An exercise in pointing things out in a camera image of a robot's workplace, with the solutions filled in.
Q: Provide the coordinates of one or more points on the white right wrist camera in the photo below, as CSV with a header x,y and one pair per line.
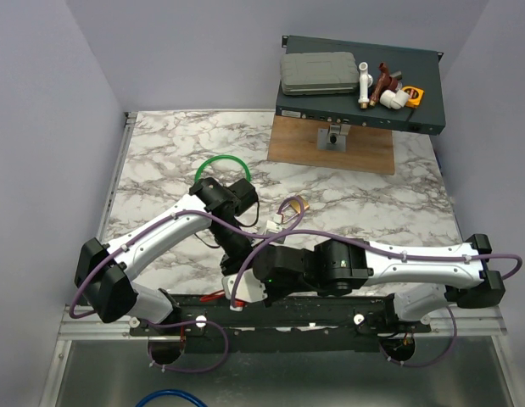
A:
x,y
243,290

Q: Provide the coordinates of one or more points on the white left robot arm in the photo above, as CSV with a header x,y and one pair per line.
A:
x,y
106,272

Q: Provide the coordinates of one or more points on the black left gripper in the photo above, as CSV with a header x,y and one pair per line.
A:
x,y
234,264

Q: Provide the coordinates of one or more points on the brass padlock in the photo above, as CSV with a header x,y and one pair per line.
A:
x,y
298,204

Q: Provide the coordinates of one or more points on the grey plastic case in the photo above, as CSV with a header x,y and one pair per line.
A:
x,y
318,73

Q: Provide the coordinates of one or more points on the grey metal bracket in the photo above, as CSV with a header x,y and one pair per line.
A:
x,y
333,137

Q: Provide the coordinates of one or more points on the brown pipe fitting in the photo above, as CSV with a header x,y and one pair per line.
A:
x,y
383,82

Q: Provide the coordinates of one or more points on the white elbow pipe fitting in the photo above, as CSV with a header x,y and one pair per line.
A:
x,y
394,100

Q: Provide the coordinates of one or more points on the dark teal network switch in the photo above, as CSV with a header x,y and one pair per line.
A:
x,y
420,68

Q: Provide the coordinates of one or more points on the dark grey pipe fitting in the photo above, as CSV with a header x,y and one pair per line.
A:
x,y
395,83

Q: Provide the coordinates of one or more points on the wooden board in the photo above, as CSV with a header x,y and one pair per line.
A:
x,y
294,141

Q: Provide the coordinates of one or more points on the aluminium side rail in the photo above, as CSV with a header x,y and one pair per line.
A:
x,y
131,118

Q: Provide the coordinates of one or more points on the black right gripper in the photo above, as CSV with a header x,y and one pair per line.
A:
x,y
271,296

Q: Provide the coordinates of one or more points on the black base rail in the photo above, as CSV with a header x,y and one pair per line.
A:
x,y
292,324

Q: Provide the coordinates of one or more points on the yellow tape measure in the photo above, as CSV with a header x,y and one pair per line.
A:
x,y
416,95

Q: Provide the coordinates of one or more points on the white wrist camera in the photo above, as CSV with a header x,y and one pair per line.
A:
x,y
243,290
270,229

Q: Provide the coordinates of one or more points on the white pipe fitting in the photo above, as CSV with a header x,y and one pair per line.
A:
x,y
365,82

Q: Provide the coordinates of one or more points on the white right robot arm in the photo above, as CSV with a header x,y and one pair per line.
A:
x,y
441,276

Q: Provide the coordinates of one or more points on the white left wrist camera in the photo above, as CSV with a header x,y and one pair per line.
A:
x,y
270,229

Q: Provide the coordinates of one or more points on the red plastic seal tag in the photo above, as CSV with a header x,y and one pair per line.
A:
x,y
212,296

